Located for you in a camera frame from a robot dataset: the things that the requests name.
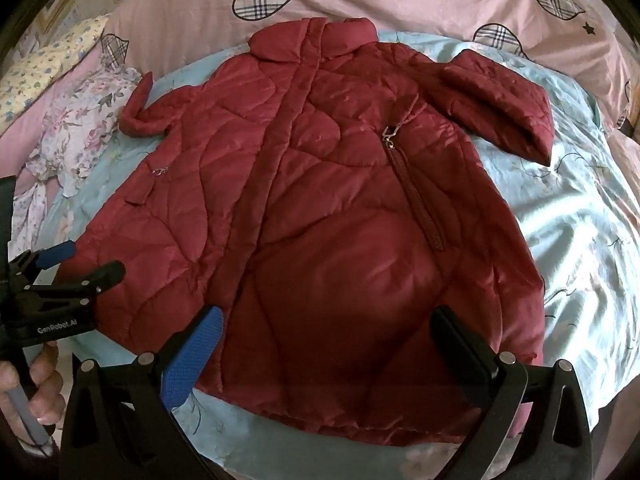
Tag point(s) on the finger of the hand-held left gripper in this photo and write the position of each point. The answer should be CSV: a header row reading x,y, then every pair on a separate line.
x,y
90,277
52,254

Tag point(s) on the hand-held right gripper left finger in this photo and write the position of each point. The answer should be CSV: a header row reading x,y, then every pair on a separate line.
x,y
192,355

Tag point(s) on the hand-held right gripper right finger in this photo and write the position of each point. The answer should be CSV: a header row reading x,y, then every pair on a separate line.
x,y
462,350

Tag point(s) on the red quilted jacket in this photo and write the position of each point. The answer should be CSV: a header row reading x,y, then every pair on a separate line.
x,y
320,210

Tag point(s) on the person's left hand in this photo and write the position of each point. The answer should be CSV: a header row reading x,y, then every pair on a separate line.
x,y
47,385

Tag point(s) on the white floral cloth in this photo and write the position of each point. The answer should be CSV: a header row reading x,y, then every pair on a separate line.
x,y
75,130

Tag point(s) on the pink bed sheet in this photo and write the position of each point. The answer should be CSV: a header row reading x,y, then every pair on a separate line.
x,y
25,125

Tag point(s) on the light blue floral blanket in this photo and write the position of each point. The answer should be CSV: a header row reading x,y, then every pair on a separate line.
x,y
575,235

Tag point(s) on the yellow floral pillow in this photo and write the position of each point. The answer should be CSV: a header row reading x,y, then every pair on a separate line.
x,y
45,60

